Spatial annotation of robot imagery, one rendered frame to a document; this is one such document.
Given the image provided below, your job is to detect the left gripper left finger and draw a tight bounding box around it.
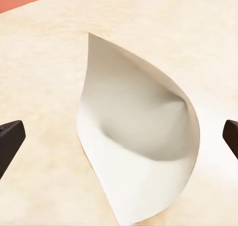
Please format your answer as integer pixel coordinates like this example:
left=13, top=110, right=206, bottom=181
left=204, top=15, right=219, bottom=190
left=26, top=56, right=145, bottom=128
left=0, top=120, right=26, bottom=179

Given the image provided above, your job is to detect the paper coffee filter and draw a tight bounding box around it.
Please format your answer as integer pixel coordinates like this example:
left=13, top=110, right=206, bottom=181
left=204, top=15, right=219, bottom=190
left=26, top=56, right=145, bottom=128
left=76, top=33, right=201, bottom=226

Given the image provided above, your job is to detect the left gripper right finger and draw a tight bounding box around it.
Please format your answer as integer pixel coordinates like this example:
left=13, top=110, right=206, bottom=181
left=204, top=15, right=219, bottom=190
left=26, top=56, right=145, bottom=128
left=222, top=120, right=238, bottom=159

